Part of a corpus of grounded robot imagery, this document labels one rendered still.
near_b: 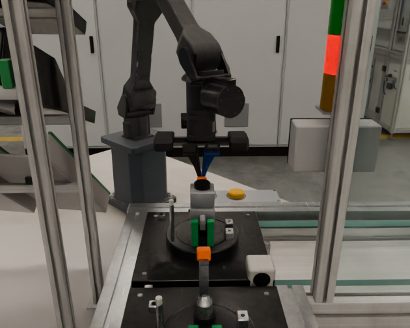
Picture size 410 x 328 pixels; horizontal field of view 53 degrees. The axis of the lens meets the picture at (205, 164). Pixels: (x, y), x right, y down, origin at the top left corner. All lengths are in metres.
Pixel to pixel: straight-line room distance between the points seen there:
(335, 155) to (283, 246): 0.37
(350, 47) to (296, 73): 3.27
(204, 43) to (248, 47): 2.94
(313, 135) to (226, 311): 0.28
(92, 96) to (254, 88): 1.47
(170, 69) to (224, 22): 0.61
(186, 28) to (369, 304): 0.57
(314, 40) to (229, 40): 0.73
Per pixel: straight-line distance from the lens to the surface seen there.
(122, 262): 0.79
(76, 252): 1.01
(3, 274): 1.00
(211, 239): 0.74
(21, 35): 0.49
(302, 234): 0.93
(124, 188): 1.13
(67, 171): 0.72
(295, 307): 0.70
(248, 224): 0.86
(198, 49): 0.75
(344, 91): 0.55
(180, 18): 0.82
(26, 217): 1.21
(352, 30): 0.55
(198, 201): 0.73
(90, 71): 3.81
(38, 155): 0.52
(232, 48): 3.69
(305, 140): 0.59
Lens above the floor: 1.40
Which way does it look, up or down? 22 degrees down
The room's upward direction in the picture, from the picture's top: straight up
